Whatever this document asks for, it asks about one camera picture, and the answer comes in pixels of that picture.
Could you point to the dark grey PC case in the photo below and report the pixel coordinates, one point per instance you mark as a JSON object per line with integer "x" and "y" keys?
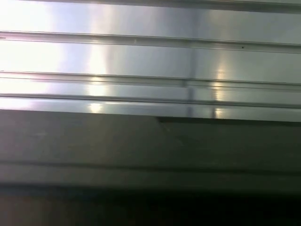
{"x": 150, "y": 146}

